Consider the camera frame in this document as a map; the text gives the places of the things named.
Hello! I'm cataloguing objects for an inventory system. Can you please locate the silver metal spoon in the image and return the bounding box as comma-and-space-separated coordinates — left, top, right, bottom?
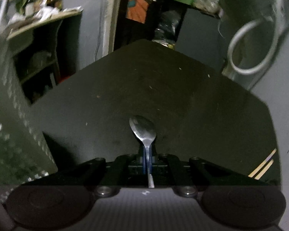
129, 115, 156, 188

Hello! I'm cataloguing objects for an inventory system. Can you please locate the wooden chopstick purple band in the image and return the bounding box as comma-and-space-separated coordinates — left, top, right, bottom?
249, 149, 277, 178

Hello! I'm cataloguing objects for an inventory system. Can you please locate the white perforated plastic utensil basket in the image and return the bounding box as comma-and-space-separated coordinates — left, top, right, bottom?
0, 0, 57, 185

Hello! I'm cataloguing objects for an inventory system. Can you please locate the wooden side counter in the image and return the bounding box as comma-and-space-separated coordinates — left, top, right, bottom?
7, 7, 83, 40

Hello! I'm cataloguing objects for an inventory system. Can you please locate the white flexible hose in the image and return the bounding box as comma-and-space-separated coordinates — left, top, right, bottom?
226, 0, 287, 76

